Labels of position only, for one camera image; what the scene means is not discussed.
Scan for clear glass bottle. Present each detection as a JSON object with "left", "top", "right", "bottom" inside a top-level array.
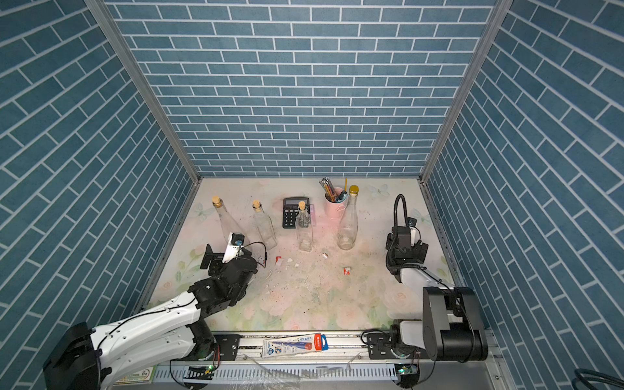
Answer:
[{"left": 212, "top": 196, "right": 249, "bottom": 245}]

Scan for tall gold-capped glass bottle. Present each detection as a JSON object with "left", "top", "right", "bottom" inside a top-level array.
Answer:
[{"left": 337, "top": 185, "right": 359, "bottom": 250}]

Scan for short corked glass bottle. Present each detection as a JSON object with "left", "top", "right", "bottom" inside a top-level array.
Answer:
[{"left": 252, "top": 200, "right": 277, "bottom": 250}]

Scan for corked glass bottle red label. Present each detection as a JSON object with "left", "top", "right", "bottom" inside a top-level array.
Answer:
[{"left": 296, "top": 201, "right": 314, "bottom": 252}]

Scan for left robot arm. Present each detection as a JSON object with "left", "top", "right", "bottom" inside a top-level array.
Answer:
[{"left": 42, "top": 245, "right": 266, "bottom": 389}]

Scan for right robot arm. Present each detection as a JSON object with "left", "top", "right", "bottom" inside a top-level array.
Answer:
[{"left": 361, "top": 194, "right": 489, "bottom": 362}]

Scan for pink metal pen bucket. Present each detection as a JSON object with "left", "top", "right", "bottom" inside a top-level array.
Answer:
[{"left": 323, "top": 187, "right": 349, "bottom": 219}]

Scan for pens in bucket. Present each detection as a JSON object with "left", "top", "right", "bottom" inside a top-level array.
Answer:
[{"left": 319, "top": 177, "right": 347, "bottom": 203}]

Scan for black desk calculator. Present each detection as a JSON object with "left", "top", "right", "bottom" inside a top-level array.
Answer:
[{"left": 282, "top": 197, "right": 310, "bottom": 229}]

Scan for coloured highlighter pack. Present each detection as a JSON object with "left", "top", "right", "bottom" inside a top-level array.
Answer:
[{"left": 114, "top": 366, "right": 157, "bottom": 386}]

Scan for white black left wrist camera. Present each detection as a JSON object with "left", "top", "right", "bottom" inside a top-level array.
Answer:
[{"left": 222, "top": 232, "right": 245, "bottom": 263}]

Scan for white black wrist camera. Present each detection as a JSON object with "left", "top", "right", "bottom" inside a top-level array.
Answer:
[
  {"left": 222, "top": 232, "right": 245, "bottom": 263},
  {"left": 407, "top": 217, "right": 422, "bottom": 246}
]

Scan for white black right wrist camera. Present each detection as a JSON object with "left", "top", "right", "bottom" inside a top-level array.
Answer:
[{"left": 407, "top": 217, "right": 422, "bottom": 246}]

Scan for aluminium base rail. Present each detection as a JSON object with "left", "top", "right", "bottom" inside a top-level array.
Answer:
[{"left": 97, "top": 329, "right": 503, "bottom": 386}]

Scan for black cable bottom right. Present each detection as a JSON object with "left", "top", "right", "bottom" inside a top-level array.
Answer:
[{"left": 571, "top": 368, "right": 624, "bottom": 390}]

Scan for aluminium corner post right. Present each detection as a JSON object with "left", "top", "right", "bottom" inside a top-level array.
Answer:
[{"left": 418, "top": 0, "right": 514, "bottom": 185}]

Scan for aluminium corner post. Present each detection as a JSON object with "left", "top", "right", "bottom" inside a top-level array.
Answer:
[
  {"left": 84, "top": 0, "right": 202, "bottom": 185},
  {"left": 418, "top": 0, "right": 514, "bottom": 185}
]

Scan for aluminium corner post left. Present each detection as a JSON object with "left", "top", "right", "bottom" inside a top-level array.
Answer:
[{"left": 84, "top": 0, "right": 202, "bottom": 185}]

